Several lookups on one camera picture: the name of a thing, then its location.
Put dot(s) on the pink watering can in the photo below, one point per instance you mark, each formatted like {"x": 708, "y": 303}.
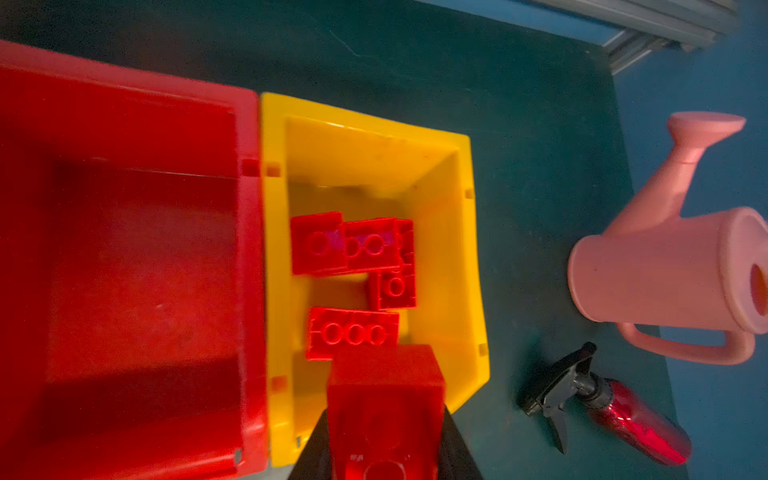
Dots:
{"x": 693, "y": 289}

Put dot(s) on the long red lego brick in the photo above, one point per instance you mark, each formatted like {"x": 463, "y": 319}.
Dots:
{"x": 385, "y": 409}

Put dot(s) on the right yellow storage bin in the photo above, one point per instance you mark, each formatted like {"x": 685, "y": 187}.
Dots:
{"x": 318, "y": 158}

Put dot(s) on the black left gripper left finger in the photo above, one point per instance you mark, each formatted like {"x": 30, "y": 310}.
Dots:
{"x": 315, "y": 461}

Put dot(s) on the small red lego brick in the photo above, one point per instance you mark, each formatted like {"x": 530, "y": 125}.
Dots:
{"x": 331, "y": 330}

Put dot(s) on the red middle storage bin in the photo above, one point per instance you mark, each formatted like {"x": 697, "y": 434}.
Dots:
{"x": 132, "y": 273}

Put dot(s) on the red lego brick two-by-four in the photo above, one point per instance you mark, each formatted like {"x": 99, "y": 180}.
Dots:
{"x": 325, "y": 244}

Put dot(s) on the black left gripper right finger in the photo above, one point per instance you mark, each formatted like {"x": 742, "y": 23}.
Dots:
{"x": 455, "y": 461}

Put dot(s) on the aluminium back frame rail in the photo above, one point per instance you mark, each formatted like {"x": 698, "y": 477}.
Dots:
{"x": 648, "y": 26}

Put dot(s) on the red spray bottle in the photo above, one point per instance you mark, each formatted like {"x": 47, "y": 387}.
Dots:
{"x": 609, "y": 403}

